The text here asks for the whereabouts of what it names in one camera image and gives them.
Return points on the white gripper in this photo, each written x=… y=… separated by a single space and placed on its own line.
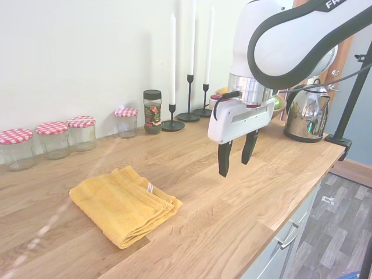
x=232 y=122

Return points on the yellow terry towel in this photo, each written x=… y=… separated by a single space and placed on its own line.
x=122 y=203

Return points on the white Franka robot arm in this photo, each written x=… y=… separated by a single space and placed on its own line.
x=279 y=43

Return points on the small jar red lid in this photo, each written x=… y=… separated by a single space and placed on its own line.
x=214 y=100

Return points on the yellow lemon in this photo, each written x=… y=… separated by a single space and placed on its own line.
x=222 y=90

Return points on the green apple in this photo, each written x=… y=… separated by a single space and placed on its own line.
x=277 y=101

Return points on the stainless steel kettle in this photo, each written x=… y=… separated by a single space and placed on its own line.
x=308 y=116

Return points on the coffee jar black lid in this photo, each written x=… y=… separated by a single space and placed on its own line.
x=152 y=113

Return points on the small white floor object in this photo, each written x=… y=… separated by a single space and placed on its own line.
x=328 y=199

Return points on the grey-green drawer cabinet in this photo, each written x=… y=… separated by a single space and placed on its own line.
x=270 y=261

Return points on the tall white candle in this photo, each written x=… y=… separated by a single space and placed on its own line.
x=173 y=58
x=191 y=37
x=208 y=43

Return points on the glass jar red checked lid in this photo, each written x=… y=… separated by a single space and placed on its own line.
x=17 y=151
x=53 y=142
x=126 y=122
x=82 y=135

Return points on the silver door knob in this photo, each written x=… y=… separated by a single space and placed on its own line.
x=335 y=73

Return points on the black clamp-mounted camera stand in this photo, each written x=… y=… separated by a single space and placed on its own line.
x=353 y=93

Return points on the wooden door frame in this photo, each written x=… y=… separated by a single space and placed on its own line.
x=344 y=58

